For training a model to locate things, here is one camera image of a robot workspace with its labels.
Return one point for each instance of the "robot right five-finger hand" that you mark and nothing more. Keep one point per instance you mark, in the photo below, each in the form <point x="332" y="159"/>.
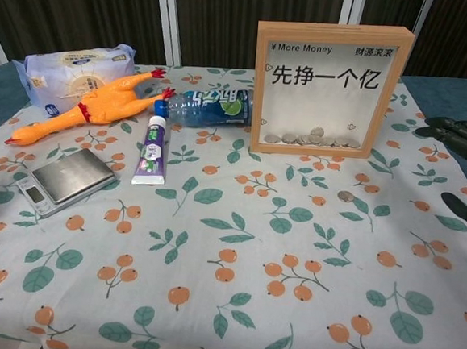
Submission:
<point x="455" y="131"/>

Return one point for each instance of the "silver coin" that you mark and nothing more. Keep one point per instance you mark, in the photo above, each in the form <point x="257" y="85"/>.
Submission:
<point x="304" y="140"/>
<point x="289" y="138"/>
<point x="317" y="132"/>
<point x="319" y="140"/>
<point x="272" y="139"/>
<point x="345" y="196"/>

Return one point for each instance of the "blue drink bottle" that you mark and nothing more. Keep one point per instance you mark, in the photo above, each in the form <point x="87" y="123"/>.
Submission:
<point x="206" y="107"/>

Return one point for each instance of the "floral printed tablecloth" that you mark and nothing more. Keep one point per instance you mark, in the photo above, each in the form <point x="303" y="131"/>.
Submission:
<point x="210" y="261"/>

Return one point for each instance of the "purple white toothpaste tube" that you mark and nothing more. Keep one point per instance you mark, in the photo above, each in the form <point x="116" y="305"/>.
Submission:
<point x="152" y="156"/>

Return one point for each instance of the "orange rubber chicken toy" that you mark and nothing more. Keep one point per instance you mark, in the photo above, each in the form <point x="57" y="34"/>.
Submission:
<point x="110" y="100"/>

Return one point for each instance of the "silver digital pocket scale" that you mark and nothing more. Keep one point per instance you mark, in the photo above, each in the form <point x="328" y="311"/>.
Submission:
<point x="71" y="174"/>

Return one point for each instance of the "blue white tissue pack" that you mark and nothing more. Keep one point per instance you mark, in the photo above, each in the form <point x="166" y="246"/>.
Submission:
<point x="63" y="76"/>

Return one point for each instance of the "wooden frame money box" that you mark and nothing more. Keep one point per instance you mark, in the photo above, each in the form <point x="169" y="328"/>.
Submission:
<point x="261" y="83"/>

